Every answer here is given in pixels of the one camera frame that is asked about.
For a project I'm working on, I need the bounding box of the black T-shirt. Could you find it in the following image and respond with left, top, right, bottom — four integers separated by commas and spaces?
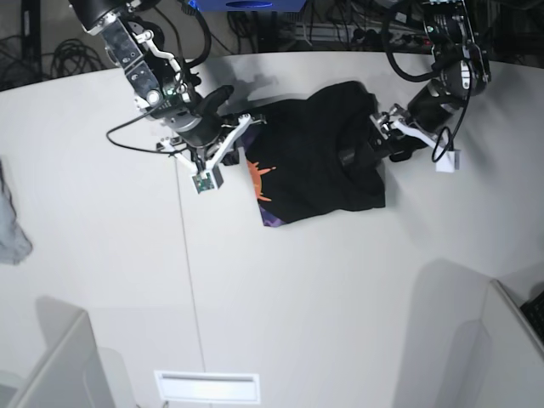
242, 81, 386, 228

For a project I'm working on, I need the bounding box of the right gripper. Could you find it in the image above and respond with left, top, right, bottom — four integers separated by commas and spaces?
163, 85, 235, 148

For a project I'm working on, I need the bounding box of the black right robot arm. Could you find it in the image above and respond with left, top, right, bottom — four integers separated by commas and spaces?
70, 1, 236, 149

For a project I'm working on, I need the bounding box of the grey cloth at left edge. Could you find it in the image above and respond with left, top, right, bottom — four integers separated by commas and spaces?
0, 165, 33, 265

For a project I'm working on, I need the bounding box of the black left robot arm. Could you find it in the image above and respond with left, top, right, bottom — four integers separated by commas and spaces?
381, 1, 491, 133

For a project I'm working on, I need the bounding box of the white partition panel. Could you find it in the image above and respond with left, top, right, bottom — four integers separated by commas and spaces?
1, 296, 116, 407
454, 280, 543, 408

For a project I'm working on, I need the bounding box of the blue box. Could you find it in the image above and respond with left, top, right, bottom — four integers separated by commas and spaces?
194, 0, 306, 12

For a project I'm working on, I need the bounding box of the white partition panel right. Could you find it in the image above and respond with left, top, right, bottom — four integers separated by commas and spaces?
454, 280, 543, 408

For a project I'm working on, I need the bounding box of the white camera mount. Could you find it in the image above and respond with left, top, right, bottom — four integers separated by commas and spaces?
370, 104, 461, 173
156, 113, 267, 194

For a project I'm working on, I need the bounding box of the black keyboard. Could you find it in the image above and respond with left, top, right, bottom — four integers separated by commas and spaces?
520, 292, 544, 341

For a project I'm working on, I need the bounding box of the white partition panel left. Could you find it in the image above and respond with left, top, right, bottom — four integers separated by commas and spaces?
1, 296, 116, 407

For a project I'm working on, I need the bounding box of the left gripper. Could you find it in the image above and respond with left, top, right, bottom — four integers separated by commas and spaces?
407, 82, 462, 133

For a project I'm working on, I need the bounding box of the coiled black cable bundle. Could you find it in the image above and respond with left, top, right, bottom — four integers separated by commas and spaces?
49, 38, 103, 80

